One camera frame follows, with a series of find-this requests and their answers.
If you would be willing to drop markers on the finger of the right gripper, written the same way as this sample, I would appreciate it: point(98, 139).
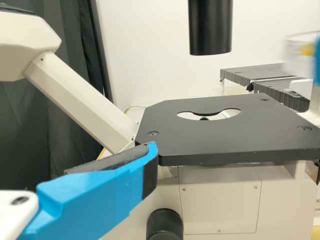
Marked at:
point(317, 62)

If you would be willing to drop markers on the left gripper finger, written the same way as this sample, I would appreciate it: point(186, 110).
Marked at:
point(100, 190)

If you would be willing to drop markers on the petri dish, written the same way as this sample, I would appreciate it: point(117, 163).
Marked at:
point(295, 57)

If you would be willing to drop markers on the black platform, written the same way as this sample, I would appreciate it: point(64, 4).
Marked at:
point(275, 93)
point(240, 75)

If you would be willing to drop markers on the cream microscope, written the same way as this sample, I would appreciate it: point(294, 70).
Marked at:
point(225, 125)

